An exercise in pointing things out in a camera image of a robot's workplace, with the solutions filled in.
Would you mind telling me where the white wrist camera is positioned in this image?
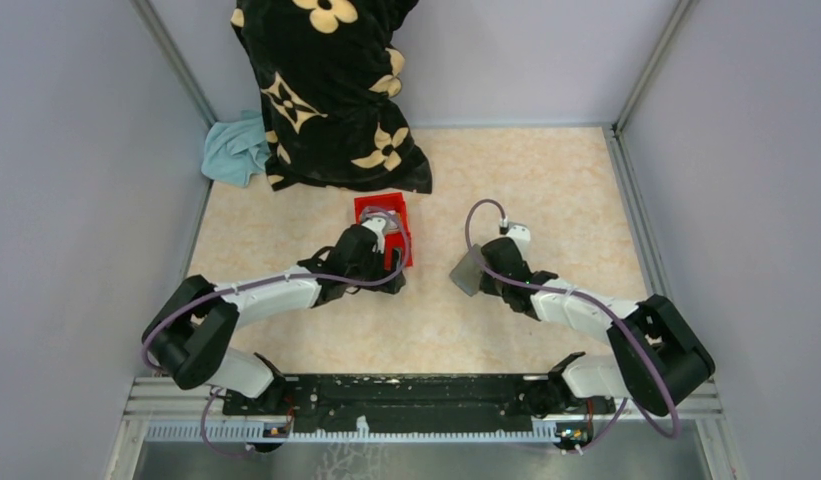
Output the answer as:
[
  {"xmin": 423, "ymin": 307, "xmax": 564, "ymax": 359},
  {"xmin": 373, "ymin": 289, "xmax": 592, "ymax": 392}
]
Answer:
[
  {"xmin": 361, "ymin": 215, "xmax": 391, "ymax": 254},
  {"xmin": 499, "ymin": 221, "xmax": 532, "ymax": 259}
]

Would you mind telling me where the light blue cloth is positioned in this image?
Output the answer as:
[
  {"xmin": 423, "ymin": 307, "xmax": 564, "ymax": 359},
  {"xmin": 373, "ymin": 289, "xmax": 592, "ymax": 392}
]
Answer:
[{"xmin": 200, "ymin": 110, "xmax": 269, "ymax": 188}]

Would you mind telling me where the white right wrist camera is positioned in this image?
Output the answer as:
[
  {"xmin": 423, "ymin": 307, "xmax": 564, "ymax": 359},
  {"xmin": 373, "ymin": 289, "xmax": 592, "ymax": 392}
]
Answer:
[{"xmin": 499, "ymin": 221, "xmax": 532, "ymax": 259}]

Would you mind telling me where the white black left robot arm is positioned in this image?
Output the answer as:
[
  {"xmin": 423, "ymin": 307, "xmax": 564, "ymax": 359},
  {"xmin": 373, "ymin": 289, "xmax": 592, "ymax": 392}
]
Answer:
[{"xmin": 141, "ymin": 218, "xmax": 410, "ymax": 414}]

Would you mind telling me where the red plastic bin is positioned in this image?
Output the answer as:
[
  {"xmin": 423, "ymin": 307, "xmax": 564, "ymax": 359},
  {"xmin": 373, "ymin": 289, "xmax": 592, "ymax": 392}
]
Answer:
[{"xmin": 353, "ymin": 192, "xmax": 413, "ymax": 269}]

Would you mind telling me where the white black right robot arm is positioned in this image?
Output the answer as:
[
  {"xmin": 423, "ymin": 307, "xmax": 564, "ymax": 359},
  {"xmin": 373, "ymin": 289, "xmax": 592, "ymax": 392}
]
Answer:
[{"xmin": 468, "ymin": 237, "xmax": 716, "ymax": 417}]

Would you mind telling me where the silver credit card in bin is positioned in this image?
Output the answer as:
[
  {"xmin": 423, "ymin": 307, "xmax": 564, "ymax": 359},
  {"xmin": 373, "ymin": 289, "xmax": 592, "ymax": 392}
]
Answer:
[{"xmin": 360, "ymin": 208, "xmax": 401, "ymax": 235}]

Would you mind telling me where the grey slotted cable duct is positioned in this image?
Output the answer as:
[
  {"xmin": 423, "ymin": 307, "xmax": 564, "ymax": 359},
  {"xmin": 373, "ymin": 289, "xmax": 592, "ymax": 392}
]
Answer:
[{"xmin": 144, "ymin": 415, "xmax": 564, "ymax": 445}]

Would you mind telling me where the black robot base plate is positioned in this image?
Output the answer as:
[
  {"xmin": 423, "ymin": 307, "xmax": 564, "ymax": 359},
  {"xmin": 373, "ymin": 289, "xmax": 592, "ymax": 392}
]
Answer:
[{"xmin": 223, "ymin": 374, "xmax": 616, "ymax": 434}]

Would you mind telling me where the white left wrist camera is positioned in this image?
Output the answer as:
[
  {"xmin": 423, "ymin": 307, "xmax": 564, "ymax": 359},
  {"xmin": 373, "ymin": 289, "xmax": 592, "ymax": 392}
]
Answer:
[{"xmin": 361, "ymin": 215, "xmax": 391, "ymax": 254}]

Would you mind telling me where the grey card holder wallet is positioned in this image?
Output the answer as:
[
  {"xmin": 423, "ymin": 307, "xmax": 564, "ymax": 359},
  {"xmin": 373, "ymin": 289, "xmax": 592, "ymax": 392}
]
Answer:
[{"xmin": 449, "ymin": 244, "xmax": 484, "ymax": 297}]

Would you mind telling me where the black floral blanket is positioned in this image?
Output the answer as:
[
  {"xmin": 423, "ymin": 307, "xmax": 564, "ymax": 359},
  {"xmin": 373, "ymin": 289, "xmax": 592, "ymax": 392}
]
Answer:
[{"xmin": 230, "ymin": 1, "xmax": 433, "ymax": 194}]

